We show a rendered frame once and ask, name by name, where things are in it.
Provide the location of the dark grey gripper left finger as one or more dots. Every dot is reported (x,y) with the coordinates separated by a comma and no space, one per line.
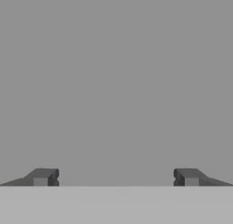
(42,176)

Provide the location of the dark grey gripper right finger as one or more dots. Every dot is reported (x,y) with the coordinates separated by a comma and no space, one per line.
(191,176)

